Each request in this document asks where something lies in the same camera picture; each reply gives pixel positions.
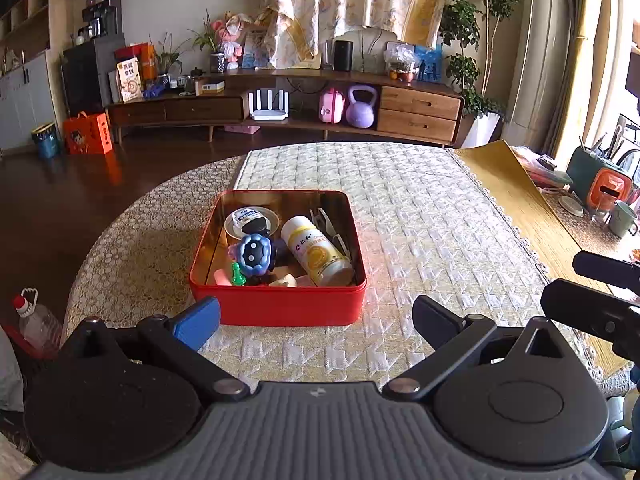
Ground red tin box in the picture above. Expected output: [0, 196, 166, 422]
[188, 190, 367, 327]

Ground golden table mat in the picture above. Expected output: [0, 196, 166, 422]
[452, 140, 640, 381]

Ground black speaker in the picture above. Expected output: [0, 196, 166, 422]
[333, 40, 354, 72]

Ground pile of packets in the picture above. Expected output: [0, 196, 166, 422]
[512, 146, 573, 191]

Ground pink toy case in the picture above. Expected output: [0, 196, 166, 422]
[319, 86, 347, 124]

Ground white router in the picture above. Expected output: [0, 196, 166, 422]
[248, 89, 291, 122]

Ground small white plate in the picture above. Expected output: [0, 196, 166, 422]
[558, 194, 586, 218]

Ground purple kettlebell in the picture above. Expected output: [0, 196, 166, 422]
[346, 84, 378, 128]

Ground blue picture box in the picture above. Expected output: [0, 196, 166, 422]
[414, 44, 443, 83]

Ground round gold tin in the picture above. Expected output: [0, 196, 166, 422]
[224, 206, 281, 241]

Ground standing air conditioner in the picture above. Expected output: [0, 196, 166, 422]
[502, 0, 571, 146]

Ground orange gift bag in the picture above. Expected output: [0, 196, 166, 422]
[62, 111, 113, 156]

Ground clear plastic bag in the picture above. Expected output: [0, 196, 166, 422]
[384, 42, 418, 82]

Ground blue bucket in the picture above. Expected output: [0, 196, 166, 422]
[31, 122, 61, 159]

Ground green mug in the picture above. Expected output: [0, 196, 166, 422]
[607, 200, 640, 238]

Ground quilted cream table mat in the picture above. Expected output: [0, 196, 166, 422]
[187, 141, 601, 391]

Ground black mini fridge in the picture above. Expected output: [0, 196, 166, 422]
[61, 34, 126, 118]

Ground teal orange utensil holder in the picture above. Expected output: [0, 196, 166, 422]
[566, 146, 633, 213]

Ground wooden television cabinet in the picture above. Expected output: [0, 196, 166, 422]
[105, 67, 466, 148]

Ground white plastic forks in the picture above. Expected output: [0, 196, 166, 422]
[309, 207, 351, 261]

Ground white yellow bottle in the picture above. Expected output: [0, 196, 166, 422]
[280, 215, 355, 287]

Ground red gift box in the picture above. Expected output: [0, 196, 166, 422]
[114, 42, 156, 83]

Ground plastic oil bottle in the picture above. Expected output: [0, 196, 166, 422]
[12, 288, 63, 358]

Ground small potted plant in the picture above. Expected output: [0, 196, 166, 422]
[189, 9, 226, 73]

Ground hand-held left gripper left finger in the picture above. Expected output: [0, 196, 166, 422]
[52, 296, 250, 403]

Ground beige chair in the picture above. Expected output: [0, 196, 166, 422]
[345, 29, 398, 73]

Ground floral cloth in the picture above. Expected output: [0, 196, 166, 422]
[262, 0, 458, 70]

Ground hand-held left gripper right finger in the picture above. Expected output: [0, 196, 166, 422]
[382, 296, 581, 403]

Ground pink plush doll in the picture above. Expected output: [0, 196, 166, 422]
[212, 10, 251, 71]

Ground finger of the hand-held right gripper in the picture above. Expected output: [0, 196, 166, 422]
[540, 278, 640, 361]
[572, 250, 640, 291]

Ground beige curtain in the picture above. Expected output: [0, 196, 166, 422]
[542, 0, 616, 171]

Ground wooden bookshelf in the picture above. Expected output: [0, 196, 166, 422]
[0, 0, 53, 76]

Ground potted tree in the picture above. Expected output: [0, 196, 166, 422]
[440, 0, 521, 148]

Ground white cupboard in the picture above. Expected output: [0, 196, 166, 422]
[0, 52, 56, 153]

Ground black coffee machine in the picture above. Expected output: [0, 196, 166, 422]
[80, 0, 123, 41]

